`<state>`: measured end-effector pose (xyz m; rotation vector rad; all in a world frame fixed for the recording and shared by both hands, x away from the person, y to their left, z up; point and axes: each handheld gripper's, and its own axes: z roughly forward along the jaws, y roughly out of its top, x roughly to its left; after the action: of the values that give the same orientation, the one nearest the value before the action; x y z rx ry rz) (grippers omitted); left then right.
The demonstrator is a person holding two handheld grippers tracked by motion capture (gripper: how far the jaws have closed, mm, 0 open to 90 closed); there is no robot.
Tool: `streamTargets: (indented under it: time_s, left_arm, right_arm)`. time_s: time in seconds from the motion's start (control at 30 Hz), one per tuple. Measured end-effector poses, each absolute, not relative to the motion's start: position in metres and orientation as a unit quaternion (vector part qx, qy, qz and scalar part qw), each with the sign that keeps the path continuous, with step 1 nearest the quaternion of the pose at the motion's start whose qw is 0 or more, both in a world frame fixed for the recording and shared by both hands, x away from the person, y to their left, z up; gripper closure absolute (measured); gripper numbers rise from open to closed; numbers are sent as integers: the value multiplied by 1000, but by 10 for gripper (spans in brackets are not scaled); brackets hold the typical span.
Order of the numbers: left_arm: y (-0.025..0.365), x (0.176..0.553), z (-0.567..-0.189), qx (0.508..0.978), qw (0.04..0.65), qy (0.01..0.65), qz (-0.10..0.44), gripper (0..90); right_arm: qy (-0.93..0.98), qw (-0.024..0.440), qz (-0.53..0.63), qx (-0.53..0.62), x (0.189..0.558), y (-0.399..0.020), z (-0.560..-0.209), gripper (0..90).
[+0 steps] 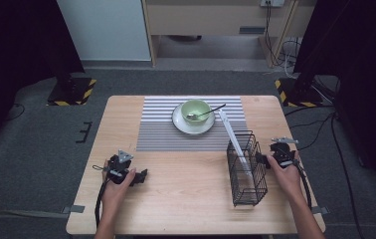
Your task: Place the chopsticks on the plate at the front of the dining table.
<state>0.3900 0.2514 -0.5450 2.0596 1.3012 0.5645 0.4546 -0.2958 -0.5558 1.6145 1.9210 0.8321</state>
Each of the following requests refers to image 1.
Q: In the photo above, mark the white panel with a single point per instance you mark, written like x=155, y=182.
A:
x=106, y=30

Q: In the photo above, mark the light green bowl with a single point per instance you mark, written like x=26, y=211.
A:
x=192, y=107

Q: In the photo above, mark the white wall power outlet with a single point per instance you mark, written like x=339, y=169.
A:
x=272, y=2

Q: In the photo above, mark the beige wooden desk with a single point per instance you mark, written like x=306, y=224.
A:
x=209, y=18

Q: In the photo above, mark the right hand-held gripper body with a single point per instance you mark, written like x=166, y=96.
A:
x=283, y=154

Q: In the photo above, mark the black curtain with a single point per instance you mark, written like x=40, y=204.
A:
x=13, y=49
x=358, y=49

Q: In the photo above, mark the person's left hand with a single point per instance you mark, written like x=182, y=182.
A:
x=113, y=195

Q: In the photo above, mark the grey tape piece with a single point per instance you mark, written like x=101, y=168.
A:
x=320, y=210
x=75, y=209

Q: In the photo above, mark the white round plate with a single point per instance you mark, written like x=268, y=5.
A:
x=192, y=128

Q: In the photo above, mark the black stand base striped tape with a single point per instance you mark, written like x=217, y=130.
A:
x=73, y=93
x=298, y=94

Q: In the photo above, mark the grey striped placemat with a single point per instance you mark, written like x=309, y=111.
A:
x=162, y=139

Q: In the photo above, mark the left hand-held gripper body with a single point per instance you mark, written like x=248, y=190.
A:
x=118, y=167

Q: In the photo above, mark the person's right hand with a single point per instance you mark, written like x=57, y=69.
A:
x=288, y=181

